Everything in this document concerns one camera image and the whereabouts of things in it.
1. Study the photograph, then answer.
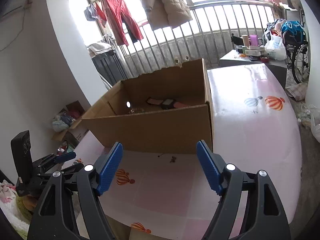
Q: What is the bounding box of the pink strap digital watch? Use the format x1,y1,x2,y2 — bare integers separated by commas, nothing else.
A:
146,98,187,110

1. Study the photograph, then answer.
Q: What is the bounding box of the beige puffer jacket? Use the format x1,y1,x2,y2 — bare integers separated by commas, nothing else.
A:
142,0,193,30

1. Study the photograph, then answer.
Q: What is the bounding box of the metal balcony railing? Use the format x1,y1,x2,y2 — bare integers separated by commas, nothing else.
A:
118,0,275,79

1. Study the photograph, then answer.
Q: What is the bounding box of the large brown cardboard box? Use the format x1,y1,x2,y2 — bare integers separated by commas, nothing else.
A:
82,59,214,154

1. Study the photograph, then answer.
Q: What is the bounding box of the dark side table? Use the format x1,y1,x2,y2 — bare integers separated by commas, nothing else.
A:
219,50,287,89

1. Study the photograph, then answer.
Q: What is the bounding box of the red hanging garment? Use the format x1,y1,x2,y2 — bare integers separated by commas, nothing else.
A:
100,0,144,46

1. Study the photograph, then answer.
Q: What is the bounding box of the open cardboard box with clothes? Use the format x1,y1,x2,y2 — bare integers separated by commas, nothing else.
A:
52,101,88,144

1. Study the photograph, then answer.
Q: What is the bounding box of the black camera unit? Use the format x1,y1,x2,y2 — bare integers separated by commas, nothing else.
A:
10,130,33,184

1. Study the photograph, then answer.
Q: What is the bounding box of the white plastic bag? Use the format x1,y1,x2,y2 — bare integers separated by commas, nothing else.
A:
311,114,320,142
264,31,286,61

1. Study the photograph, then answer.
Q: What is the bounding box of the left hand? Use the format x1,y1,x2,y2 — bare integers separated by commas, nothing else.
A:
22,195,38,212

